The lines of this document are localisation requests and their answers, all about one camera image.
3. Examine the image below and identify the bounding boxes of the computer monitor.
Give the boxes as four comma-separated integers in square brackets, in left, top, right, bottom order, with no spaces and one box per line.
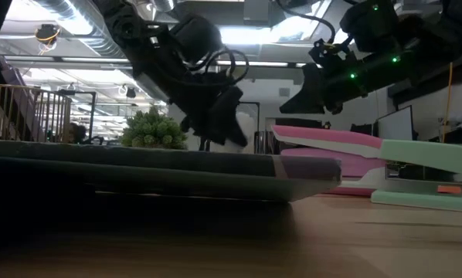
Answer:
[376,105,414,142]

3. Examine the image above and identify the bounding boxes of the black background stand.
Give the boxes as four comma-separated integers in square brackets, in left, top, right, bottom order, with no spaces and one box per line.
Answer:
[59,89,97,146]

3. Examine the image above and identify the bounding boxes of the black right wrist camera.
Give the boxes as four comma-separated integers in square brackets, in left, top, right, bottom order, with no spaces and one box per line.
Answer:
[338,0,401,54]

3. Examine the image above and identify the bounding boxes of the black looped gripper cable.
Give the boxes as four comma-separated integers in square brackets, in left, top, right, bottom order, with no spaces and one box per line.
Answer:
[202,48,250,88]

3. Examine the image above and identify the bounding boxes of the long ceiling light strip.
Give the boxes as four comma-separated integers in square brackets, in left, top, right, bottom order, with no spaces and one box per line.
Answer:
[0,55,375,73]

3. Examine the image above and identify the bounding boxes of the thin yellow hanging cord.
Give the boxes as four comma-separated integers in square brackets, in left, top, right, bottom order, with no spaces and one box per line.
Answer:
[441,61,454,144]

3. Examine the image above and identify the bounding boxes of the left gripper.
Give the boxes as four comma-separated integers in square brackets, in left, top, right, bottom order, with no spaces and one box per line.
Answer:
[132,38,250,148]

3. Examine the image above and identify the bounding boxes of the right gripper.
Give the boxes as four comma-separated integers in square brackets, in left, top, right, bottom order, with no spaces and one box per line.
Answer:
[279,49,416,116]

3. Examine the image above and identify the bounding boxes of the yellow ceiling cable reel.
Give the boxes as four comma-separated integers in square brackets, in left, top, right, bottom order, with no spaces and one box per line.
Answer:
[35,23,61,56]

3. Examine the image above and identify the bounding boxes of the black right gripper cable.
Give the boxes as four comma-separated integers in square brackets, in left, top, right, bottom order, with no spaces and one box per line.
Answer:
[277,0,336,43]

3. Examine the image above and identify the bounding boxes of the green artificial succulent plant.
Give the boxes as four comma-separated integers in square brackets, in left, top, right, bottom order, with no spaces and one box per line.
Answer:
[119,107,189,151]

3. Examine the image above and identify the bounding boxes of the mint green stapler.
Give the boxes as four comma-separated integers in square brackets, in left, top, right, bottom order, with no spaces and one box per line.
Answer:
[371,138,462,214]

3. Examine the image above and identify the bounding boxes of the pink stapler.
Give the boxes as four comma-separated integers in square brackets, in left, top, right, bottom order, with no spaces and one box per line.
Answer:
[271,124,389,197]

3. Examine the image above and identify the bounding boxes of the person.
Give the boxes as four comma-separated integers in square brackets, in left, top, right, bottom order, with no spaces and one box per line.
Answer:
[69,122,87,144]

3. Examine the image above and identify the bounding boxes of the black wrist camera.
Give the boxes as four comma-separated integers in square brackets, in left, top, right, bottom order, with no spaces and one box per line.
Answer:
[338,0,401,54]
[171,14,224,65]

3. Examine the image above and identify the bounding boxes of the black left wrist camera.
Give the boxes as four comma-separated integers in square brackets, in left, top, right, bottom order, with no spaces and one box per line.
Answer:
[171,14,224,65]

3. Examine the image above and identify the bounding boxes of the white textured pen cup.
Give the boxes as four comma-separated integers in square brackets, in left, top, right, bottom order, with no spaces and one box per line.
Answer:
[209,133,261,155]

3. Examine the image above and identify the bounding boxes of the white round lightbulb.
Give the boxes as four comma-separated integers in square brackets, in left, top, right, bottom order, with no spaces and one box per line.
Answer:
[221,110,257,154]

